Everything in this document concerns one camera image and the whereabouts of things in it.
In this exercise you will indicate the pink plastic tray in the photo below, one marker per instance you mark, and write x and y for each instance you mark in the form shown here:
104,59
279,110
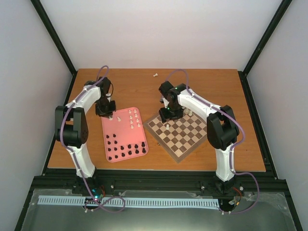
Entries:
127,139

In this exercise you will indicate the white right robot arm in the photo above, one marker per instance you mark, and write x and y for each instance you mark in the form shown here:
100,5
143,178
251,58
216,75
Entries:
222,128

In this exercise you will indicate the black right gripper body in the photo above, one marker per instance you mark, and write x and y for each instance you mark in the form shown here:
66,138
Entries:
173,111

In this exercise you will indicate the black aluminium frame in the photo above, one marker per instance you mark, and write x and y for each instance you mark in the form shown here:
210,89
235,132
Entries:
162,180

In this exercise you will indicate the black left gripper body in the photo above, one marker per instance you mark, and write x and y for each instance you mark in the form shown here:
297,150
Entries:
105,108

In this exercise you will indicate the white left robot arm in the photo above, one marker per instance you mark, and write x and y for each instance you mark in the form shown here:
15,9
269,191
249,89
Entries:
71,128

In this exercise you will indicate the light blue cable duct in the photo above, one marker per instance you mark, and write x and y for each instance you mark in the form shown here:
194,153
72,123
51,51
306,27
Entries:
130,202

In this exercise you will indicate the wooden chess board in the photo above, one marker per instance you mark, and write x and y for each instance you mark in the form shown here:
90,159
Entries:
184,137

